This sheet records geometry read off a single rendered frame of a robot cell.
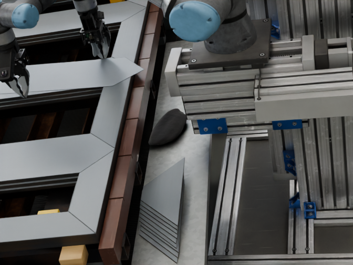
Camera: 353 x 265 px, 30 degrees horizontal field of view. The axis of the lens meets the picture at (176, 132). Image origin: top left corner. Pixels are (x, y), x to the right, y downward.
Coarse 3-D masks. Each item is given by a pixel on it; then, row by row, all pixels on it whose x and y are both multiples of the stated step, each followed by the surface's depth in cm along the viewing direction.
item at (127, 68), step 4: (124, 60) 230; (128, 60) 230; (124, 64) 228; (128, 64) 227; (132, 64) 227; (136, 64) 226; (120, 68) 226; (124, 68) 226; (128, 68) 225; (132, 68) 225; (120, 72) 224; (124, 72) 224; (128, 72) 223; (132, 72) 223; (116, 76) 223; (120, 76) 222; (124, 76) 222; (128, 76) 221; (116, 80) 220; (120, 80) 220
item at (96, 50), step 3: (93, 45) 230; (96, 45) 232; (93, 48) 229; (96, 48) 232; (99, 48) 233; (93, 51) 229; (96, 51) 232; (99, 51) 233; (93, 54) 229; (96, 54) 232; (99, 54) 234; (102, 54) 234; (102, 57) 235
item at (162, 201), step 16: (160, 176) 197; (176, 176) 196; (144, 192) 193; (160, 192) 191; (176, 192) 190; (144, 208) 188; (160, 208) 186; (176, 208) 185; (144, 224) 185; (160, 224) 183; (176, 224) 180; (160, 240) 180; (176, 240) 178; (176, 256) 174
